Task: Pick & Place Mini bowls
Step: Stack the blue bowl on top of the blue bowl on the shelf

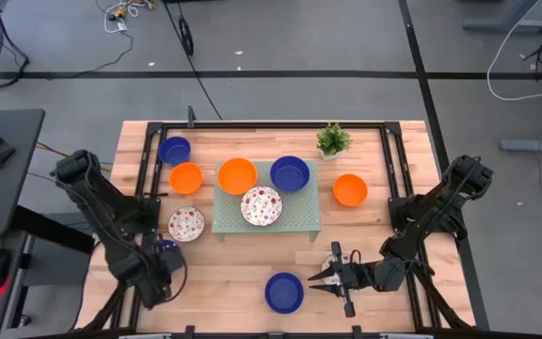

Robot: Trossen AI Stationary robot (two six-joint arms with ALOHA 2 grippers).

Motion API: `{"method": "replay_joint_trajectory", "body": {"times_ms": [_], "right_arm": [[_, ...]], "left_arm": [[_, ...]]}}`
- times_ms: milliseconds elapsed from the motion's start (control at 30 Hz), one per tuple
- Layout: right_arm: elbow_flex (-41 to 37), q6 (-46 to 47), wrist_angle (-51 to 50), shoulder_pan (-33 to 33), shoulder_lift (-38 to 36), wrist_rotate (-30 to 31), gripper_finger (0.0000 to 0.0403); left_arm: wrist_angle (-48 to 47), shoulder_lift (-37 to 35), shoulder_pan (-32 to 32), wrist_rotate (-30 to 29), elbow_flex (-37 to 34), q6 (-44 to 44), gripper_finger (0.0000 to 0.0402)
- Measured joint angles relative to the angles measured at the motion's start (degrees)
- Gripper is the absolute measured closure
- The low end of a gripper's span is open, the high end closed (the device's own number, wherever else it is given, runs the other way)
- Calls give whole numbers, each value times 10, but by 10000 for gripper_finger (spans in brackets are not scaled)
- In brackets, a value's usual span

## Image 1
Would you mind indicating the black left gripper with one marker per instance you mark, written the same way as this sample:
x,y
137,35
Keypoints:
x,y
158,278

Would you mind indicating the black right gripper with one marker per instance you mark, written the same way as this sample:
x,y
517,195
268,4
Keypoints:
x,y
353,278

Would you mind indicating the green bowl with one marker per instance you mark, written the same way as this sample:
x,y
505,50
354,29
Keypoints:
x,y
326,261

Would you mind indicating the blue plastic bowl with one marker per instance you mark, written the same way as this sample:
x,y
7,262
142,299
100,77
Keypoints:
x,y
166,245
174,150
290,174
284,293

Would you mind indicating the floral print bowl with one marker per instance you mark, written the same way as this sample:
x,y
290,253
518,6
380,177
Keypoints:
x,y
261,206
186,224

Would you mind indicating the orange plastic bowl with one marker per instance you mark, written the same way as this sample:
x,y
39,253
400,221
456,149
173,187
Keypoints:
x,y
186,179
350,190
237,176

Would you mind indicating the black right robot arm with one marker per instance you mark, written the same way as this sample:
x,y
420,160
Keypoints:
x,y
431,212

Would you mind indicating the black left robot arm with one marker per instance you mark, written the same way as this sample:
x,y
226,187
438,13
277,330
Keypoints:
x,y
101,202

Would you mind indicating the green perforated metal shelf riser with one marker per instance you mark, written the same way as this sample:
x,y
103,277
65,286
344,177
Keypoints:
x,y
306,212

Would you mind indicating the small potted green plant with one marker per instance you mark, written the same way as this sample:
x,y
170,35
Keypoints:
x,y
333,140

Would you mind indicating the dark grey desk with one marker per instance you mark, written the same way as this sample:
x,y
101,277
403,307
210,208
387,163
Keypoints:
x,y
7,198

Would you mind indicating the grey desk foot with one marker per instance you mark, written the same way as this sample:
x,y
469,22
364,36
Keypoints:
x,y
506,26
534,145

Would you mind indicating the black frame clamp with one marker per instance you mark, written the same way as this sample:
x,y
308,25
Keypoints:
x,y
188,332
190,117
356,332

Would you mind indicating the black aluminium frame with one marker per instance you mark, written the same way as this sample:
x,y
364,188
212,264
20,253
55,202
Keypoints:
x,y
271,125

